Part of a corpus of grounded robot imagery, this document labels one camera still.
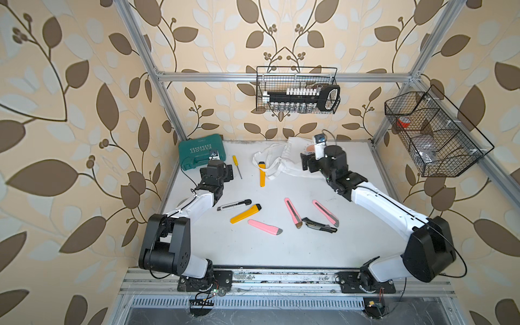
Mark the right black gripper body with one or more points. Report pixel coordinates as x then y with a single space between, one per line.
317 165

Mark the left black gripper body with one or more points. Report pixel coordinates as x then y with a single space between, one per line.
226 175

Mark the white printed tote pouch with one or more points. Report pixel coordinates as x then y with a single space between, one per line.
284 158

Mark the large yellow utility knife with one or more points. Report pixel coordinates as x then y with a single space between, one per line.
251 211

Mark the pink knife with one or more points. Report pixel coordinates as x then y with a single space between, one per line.
329 216
294 214
273 230

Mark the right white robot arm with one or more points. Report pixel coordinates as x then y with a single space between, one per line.
429 250

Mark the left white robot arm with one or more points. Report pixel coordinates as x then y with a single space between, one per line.
166 245

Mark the silver black utility knife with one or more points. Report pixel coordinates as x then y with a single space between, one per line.
235 205

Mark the yellow knife near pouch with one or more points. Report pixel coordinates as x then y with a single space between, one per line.
262 176

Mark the green plastic tool case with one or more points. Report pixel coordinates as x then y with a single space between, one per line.
197 152

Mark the black socket bit holder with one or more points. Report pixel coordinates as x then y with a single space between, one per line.
323 99

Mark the red item in basket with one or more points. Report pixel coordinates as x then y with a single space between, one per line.
403 122

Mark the clear plastic bag in basket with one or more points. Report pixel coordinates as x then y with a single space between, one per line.
424 149

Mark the yellow handle screwdriver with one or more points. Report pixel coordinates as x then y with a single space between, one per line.
235 161

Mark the back black wire basket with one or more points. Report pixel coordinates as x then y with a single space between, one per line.
279 78

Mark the black wire basket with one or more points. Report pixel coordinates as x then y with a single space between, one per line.
460 144
279 78

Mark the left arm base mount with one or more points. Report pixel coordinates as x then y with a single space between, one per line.
205 280

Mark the right black wire basket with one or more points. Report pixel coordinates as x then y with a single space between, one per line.
460 144

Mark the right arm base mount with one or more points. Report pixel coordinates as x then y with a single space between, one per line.
357 282

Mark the aluminium front rail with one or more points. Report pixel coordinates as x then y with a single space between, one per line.
286 282

